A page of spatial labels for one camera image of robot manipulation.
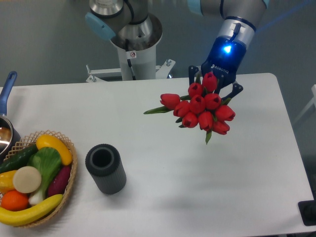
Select black device at edge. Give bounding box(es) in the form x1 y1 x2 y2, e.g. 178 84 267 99
298 200 316 226

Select green bok choy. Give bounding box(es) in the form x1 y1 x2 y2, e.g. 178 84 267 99
27 147 61 206

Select woven wicker basket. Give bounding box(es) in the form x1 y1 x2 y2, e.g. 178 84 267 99
0 130 78 227

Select green cucumber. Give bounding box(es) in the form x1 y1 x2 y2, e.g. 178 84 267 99
0 144 38 173

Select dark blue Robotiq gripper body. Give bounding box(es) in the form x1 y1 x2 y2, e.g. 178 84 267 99
200 16 256 86

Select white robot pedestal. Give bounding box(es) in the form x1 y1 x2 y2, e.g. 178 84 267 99
85 39 176 83

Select red tulip bouquet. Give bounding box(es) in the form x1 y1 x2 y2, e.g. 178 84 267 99
144 72 236 143

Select white frame at right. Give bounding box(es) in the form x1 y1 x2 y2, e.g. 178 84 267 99
293 84 316 126

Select yellow pepper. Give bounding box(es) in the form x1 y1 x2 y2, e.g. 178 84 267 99
0 170 17 194

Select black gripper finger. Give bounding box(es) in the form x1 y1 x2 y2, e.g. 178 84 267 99
222 81 243 100
188 65 200 85

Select purple sweet potato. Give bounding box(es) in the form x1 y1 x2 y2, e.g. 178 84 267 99
47 166 71 197

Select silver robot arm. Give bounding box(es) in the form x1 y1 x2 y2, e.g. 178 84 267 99
85 0 269 98

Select blue handled saucepan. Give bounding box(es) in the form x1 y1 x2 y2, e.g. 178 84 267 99
0 71 20 163

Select yellow banana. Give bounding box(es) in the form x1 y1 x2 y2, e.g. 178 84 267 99
0 194 63 227

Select dark grey ribbed vase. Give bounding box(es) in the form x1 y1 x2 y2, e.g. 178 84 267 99
85 144 127 195

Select beige round disc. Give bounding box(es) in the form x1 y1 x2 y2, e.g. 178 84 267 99
12 166 41 194

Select orange fruit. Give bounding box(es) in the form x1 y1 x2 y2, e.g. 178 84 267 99
0 190 29 211

